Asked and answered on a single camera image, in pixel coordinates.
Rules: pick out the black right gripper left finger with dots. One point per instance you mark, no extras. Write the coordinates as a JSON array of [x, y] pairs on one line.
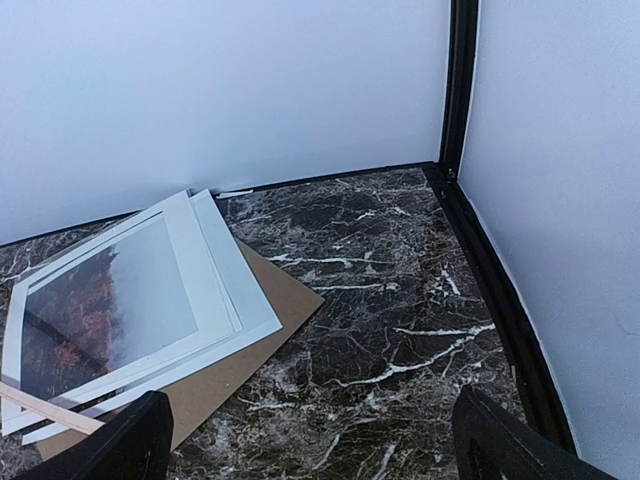
[[135, 444]]

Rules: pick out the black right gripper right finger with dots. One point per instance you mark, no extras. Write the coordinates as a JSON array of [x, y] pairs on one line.
[[490, 443]]

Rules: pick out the red wooden picture frame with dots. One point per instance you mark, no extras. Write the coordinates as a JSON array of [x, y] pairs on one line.
[[57, 414]]

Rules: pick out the white mat with photo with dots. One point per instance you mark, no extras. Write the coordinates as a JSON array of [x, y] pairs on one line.
[[93, 327]]

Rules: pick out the brown cardboard backing board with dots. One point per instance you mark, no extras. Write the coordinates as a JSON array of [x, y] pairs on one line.
[[196, 391]]

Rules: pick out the white backing sheet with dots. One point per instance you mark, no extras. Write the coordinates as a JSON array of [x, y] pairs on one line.
[[246, 302]]

